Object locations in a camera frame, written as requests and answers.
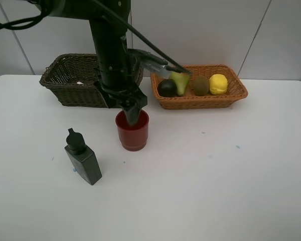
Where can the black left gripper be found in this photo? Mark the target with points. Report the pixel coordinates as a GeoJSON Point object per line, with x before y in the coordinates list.
{"type": "Point", "coordinates": [131, 99]}

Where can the red plastic cup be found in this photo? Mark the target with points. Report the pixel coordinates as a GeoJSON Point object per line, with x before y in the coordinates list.
{"type": "Point", "coordinates": [132, 138]}

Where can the dark round fruit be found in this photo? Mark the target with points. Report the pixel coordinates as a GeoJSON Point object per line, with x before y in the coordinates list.
{"type": "Point", "coordinates": [167, 88]}

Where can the green pear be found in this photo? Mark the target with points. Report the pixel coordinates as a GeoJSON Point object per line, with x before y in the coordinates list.
{"type": "Point", "coordinates": [181, 80]}

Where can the dark pump bottle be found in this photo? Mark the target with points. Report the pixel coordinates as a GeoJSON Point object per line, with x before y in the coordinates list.
{"type": "Point", "coordinates": [82, 157]}

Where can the brown kiwi fruit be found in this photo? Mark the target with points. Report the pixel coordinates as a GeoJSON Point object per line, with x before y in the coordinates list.
{"type": "Point", "coordinates": [200, 86]}

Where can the yellow lemon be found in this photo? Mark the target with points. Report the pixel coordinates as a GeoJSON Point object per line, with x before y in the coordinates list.
{"type": "Point", "coordinates": [218, 84]}

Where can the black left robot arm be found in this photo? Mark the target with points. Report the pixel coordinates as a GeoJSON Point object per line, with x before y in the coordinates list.
{"type": "Point", "coordinates": [120, 49]}

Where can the dark brown wicker basket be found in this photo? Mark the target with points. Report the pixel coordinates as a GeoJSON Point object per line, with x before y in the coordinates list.
{"type": "Point", "coordinates": [61, 77]}

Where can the orange wicker basket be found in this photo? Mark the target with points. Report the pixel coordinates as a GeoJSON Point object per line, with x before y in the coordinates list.
{"type": "Point", "coordinates": [235, 91]}

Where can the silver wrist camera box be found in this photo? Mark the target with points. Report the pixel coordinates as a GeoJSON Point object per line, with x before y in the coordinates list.
{"type": "Point", "coordinates": [158, 69]}

